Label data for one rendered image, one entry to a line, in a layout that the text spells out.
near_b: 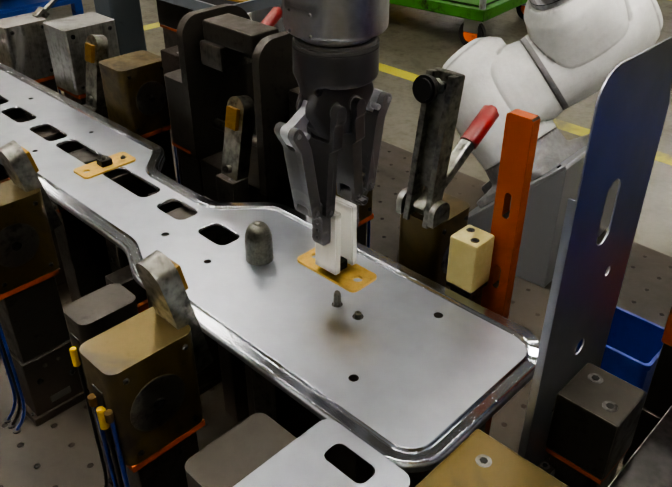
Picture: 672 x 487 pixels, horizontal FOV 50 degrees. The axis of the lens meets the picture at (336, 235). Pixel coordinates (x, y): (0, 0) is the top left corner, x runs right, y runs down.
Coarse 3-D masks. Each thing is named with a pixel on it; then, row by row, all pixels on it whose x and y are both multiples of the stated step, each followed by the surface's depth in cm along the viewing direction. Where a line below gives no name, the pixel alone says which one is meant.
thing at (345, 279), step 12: (312, 252) 77; (312, 264) 75; (348, 264) 75; (324, 276) 73; (336, 276) 73; (348, 276) 73; (360, 276) 73; (372, 276) 73; (348, 288) 71; (360, 288) 71
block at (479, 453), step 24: (480, 432) 54; (456, 456) 52; (480, 456) 52; (504, 456) 52; (432, 480) 50; (456, 480) 50; (480, 480) 50; (504, 480) 50; (528, 480) 50; (552, 480) 50
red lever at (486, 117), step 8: (480, 112) 85; (488, 112) 84; (496, 112) 84; (480, 120) 84; (488, 120) 84; (472, 128) 84; (480, 128) 84; (488, 128) 84; (464, 136) 84; (472, 136) 83; (480, 136) 84; (464, 144) 84; (472, 144) 84; (456, 152) 83; (464, 152) 83; (456, 160) 83; (464, 160) 84; (448, 168) 83; (456, 168) 83; (448, 176) 82; (424, 192) 82; (416, 200) 82; (424, 200) 82; (416, 208) 82; (424, 208) 81
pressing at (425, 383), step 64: (0, 64) 140; (0, 128) 116; (64, 128) 116; (64, 192) 98; (128, 192) 98; (192, 192) 97; (128, 256) 86; (192, 256) 85; (384, 256) 84; (256, 320) 75; (320, 320) 75; (384, 320) 75; (448, 320) 75; (320, 384) 67; (384, 384) 67; (448, 384) 67; (512, 384) 67; (384, 448) 61; (448, 448) 61
